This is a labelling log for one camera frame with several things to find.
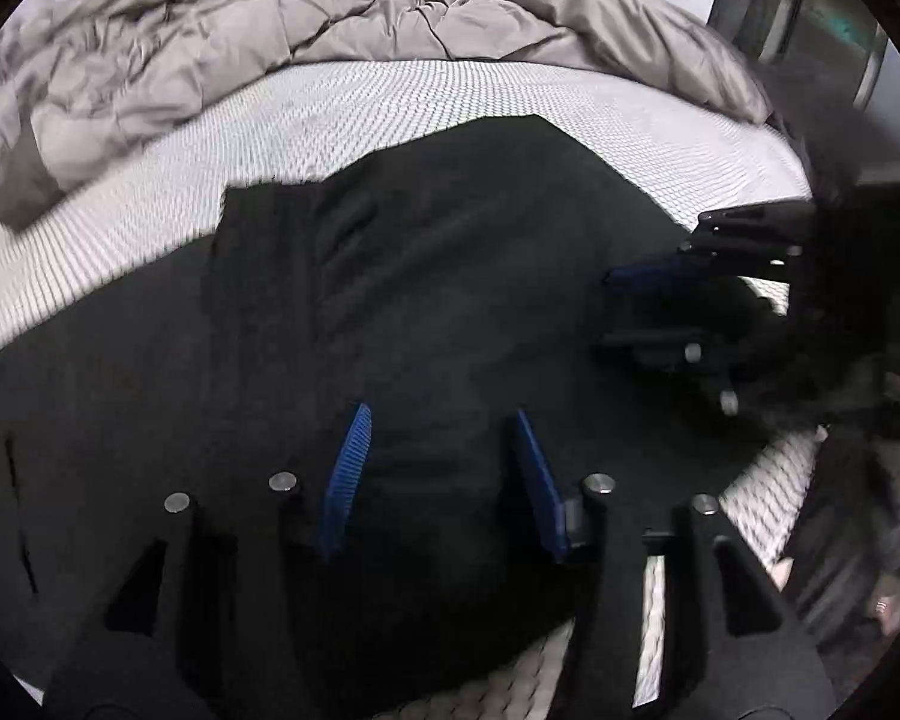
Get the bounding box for black pants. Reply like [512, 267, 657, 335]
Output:
[0, 117, 767, 718]

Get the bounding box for white patterned mattress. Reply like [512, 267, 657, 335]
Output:
[0, 58, 831, 720]

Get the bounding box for dark glass wardrobe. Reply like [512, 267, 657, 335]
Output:
[709, 0, 900, 177]

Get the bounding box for grey duvet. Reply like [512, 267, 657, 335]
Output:
[0, 0, 772, 229]

